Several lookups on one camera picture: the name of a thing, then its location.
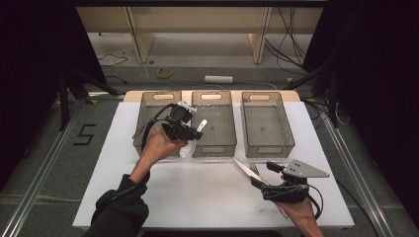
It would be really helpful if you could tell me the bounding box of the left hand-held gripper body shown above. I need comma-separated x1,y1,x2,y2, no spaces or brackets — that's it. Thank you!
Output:
161,101,200,141

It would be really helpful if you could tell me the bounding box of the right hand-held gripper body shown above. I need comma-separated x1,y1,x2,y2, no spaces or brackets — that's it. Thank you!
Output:
261,159,331,204

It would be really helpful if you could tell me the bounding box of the metal fork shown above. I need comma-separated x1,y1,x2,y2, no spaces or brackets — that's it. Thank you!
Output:
248,161,270,184

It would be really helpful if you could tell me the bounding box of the metal table knife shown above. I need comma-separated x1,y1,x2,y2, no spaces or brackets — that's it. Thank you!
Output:
232,157,291,219

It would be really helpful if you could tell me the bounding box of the white ceramic spoon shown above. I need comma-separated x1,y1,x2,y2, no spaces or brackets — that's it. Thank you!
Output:
179,118,210,159

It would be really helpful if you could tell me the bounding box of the smoky clear plastic bin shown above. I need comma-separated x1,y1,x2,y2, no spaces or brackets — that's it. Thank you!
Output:
132,91,183,157
190,90,238,158
240,91,296,159

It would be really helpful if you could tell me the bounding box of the person's right hand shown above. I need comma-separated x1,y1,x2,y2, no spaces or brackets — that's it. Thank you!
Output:
278,197,319,228

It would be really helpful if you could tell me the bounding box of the person's left hand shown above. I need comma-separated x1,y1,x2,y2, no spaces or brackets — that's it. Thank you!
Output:
141,125,189,164

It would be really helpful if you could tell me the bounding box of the yellow tape roll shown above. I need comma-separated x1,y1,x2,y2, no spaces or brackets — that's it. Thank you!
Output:
156,67,173,80

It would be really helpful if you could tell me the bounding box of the white power strip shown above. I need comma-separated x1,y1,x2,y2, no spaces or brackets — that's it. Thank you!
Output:
204,75,234,84

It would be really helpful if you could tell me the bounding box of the black tripod stand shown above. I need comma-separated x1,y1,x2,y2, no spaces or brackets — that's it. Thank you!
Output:
56,67,121,131
284,60,341,128

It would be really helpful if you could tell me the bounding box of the beige wooden shelf unit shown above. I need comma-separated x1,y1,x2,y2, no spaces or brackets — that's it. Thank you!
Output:
75,6,324,65

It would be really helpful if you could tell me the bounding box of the black curtain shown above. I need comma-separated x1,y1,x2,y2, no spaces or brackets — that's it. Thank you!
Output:
302,0,419,218
0,0,108,192

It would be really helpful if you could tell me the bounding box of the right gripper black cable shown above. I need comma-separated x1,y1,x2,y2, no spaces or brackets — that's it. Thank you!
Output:
305,183,326,220

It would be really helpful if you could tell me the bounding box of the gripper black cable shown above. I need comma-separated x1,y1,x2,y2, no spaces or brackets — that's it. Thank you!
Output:
305,183,326,220
132,103,176,153

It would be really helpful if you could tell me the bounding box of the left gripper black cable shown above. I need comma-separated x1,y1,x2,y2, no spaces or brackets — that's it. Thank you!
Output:
132,103,176,153

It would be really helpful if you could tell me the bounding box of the metal floor rail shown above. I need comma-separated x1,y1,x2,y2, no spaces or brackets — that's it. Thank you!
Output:
320,113,396,237
0,100,85,237

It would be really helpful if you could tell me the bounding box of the thin black floor cable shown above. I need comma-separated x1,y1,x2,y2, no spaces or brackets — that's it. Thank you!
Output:
96,52,129,85

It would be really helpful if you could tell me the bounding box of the bundle of black cables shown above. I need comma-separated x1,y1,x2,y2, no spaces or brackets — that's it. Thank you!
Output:
264,6,309,76

